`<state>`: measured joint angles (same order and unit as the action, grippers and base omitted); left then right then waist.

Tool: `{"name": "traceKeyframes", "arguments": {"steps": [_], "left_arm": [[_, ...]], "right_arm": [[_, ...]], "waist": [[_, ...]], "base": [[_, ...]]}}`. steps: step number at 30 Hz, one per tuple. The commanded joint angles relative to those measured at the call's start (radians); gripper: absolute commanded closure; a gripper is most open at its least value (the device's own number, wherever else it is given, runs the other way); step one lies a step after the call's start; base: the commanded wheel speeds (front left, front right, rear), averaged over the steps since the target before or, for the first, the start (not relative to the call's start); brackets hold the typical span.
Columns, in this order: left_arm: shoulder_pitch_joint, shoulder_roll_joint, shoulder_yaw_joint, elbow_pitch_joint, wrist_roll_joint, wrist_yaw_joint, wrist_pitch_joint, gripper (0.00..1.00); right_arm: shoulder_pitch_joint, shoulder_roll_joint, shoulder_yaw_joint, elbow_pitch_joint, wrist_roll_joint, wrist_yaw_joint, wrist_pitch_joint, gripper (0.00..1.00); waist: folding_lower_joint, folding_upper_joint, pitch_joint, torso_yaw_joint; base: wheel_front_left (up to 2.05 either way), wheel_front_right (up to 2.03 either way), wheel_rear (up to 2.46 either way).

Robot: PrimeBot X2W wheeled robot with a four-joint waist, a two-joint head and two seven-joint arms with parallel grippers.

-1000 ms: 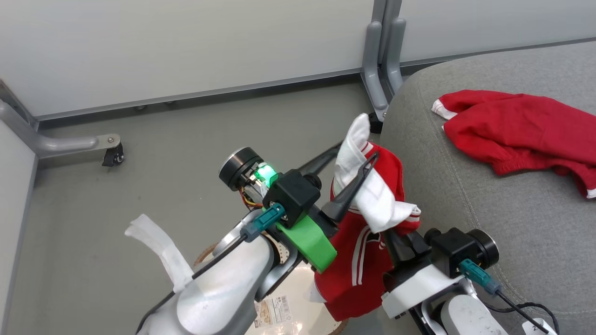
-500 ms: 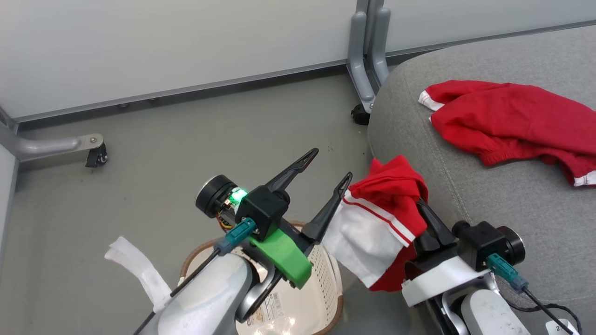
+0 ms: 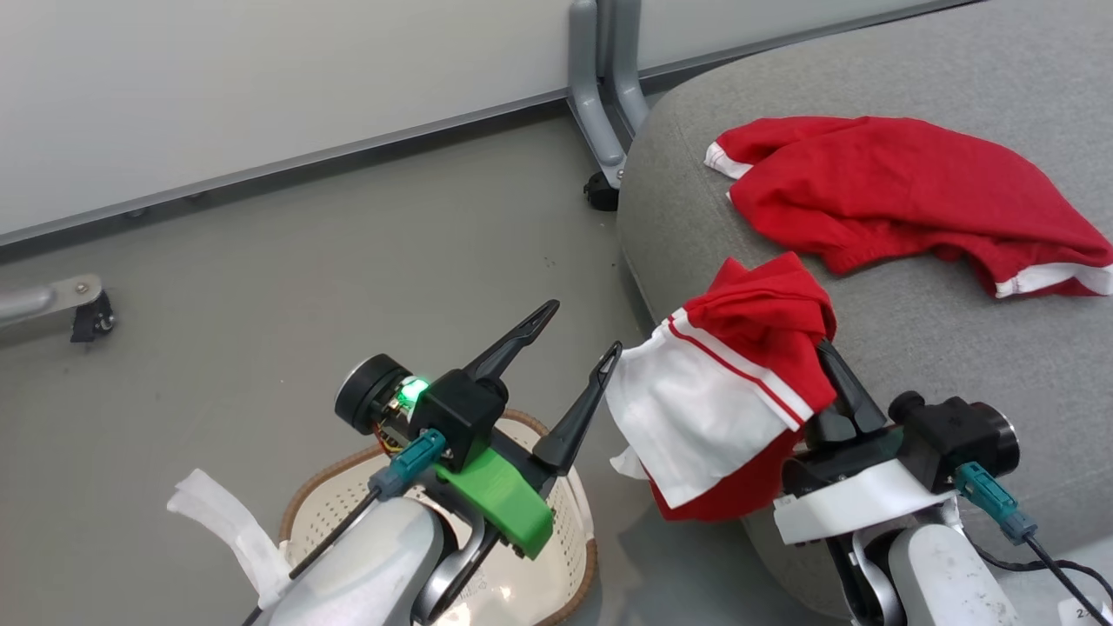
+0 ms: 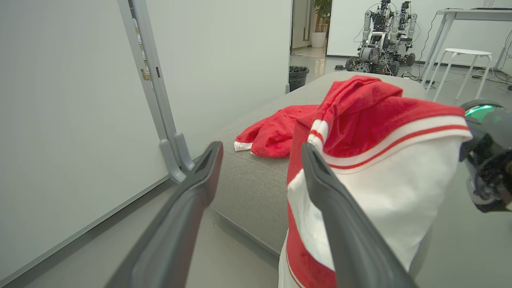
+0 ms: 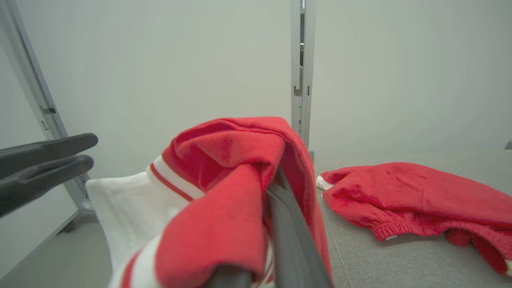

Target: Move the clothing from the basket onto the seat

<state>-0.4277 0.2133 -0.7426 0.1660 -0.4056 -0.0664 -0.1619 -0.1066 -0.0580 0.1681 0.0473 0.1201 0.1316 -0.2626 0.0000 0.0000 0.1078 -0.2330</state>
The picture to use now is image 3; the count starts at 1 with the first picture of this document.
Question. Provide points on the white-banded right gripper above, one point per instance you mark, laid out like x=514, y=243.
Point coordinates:
x=861, y=504

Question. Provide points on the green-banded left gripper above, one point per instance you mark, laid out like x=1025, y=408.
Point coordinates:
x=496, y=496

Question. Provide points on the red garment with white panel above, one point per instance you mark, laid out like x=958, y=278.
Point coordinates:
x=696, y=409

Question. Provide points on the red shorts with white hems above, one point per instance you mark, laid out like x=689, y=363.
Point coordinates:
x=869, y=183

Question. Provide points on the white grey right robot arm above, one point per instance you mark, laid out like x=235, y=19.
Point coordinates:
x=939, y=582

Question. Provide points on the grey fabric sofa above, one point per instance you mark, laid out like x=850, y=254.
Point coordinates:
x=956, y=365

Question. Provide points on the white laundry basket brown rim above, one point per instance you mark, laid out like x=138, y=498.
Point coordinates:
x=574, y=530

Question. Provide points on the black caster wheel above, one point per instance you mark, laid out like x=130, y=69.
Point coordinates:
x=91, y=317
x=602, y=193

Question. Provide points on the grey curved partition leg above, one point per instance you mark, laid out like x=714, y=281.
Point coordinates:
x=591, y=96
x=628, y=69

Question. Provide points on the white cloth strip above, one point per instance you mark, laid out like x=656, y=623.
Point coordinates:
x=226, y=522

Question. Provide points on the grey partition leg with plate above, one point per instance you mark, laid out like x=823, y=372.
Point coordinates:
x=43, y=300

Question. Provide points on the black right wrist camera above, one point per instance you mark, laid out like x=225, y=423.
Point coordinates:
x=956, y=435

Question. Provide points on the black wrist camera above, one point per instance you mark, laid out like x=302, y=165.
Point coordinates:
x=956, y=435
x=369, y=396

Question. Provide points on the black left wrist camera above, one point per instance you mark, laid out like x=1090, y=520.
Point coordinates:
x=369, y=396

